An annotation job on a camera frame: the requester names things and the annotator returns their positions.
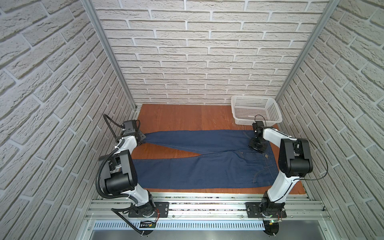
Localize left aluminium corner post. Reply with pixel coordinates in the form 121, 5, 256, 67
82, 0, 139, 112

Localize white plastic laundry basket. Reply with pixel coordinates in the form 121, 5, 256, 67
231, 96, 283, 127

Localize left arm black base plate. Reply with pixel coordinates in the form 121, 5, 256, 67
128, 202, 170, 218

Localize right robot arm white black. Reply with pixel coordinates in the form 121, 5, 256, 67
249, 121, 313, 218

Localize aluminium corner post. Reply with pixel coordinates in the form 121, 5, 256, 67
82, 0, 139, 112
275, 0, 340, 102

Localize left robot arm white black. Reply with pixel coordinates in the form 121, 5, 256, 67
95, 120, 156, 218

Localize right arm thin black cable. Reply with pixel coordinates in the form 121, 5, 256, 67
253, 114, 329, 181

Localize right aluminium corner post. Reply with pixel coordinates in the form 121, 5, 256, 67
275, 0, 340, 102

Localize blue denim trousers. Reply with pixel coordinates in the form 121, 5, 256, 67
133, 130, 279, 190

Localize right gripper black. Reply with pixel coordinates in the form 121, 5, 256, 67
248, 136, 268, 154

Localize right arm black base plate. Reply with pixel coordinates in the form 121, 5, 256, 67
245, 202, 287, 219

